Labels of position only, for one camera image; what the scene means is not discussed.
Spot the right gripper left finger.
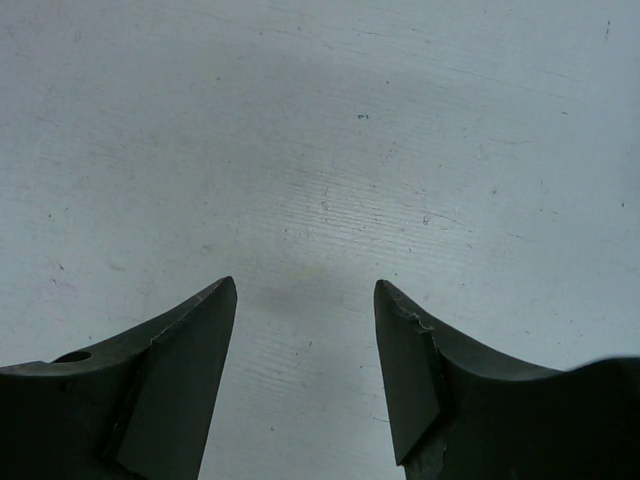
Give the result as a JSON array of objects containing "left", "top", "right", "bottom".
[{"left": 1, "top": 277, "right": 236, "bottom": 479}]

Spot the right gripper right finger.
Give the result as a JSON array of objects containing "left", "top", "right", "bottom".
[{"left": 374, "top": 280, "right": 639, "bottom": 479}]

